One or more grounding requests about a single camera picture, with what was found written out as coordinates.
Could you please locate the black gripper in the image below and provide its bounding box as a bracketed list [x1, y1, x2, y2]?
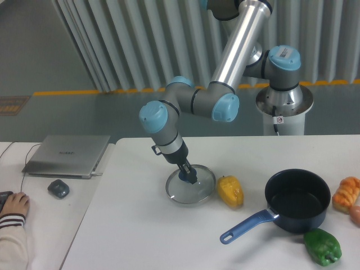
[163, 142, 197, 184]

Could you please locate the glass lid with blue knob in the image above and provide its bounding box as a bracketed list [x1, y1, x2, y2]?
[165, 164, 217, 206]

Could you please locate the white sleeved forearm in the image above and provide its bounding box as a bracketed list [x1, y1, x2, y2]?
[1, 213, 29, 269]

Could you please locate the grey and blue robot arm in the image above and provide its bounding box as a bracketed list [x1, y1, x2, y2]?
[139, 1, 306, 184]

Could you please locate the person's hand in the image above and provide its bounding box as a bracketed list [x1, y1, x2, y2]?
[1, 192, 30, 218]

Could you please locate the yellow bell pepper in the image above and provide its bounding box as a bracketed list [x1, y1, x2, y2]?
[217, 175, 244, 208]

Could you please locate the silver laptop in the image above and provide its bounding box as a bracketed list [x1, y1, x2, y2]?
[22, 135, 110, 179]

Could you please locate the dark blue saucepan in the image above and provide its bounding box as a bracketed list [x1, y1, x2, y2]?
[219, 169, 331, 245]

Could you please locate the green bell pepper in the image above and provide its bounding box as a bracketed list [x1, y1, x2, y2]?
[303, 228, 342, 267]

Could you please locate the orange bread loaf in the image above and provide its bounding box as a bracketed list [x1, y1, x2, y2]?
[332, 177, 359, 214]

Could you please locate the pink sausage toy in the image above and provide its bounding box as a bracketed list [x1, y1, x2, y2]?
[349, 205, 360, 226]

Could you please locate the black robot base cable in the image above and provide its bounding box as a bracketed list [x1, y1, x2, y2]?
[271, 105, 281, 136]

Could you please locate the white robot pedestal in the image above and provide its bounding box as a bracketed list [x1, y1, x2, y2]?
[256, 85, 314, 136]

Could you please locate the black thin cable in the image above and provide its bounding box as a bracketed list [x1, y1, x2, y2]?
[0, 141, 42, 194]

